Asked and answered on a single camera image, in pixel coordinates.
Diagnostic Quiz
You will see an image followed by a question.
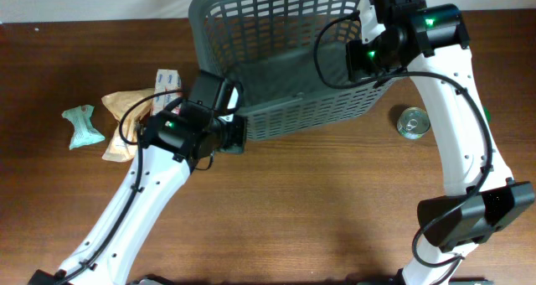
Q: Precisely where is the grey plastic shopping basket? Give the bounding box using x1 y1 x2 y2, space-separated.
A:
188 0 389 141

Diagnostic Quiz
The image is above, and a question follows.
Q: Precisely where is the silver tin can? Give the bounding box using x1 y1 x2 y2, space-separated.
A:
397 107 430 140

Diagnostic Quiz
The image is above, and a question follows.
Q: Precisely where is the Kleenex tissue multipack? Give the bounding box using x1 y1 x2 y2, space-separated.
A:
151 69 182 116

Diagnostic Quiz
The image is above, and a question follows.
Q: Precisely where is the teal wet wipes packet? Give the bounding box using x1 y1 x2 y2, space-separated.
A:
62 105 105 150

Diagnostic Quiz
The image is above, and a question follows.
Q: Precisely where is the green lidded glass jar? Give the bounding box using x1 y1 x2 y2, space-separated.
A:
483 106 492 123

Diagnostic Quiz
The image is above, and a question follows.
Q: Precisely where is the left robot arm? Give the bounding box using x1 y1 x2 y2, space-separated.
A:
28 70 246 285

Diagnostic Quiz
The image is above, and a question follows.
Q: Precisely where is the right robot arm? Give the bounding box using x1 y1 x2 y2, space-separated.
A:
347 0 535 284

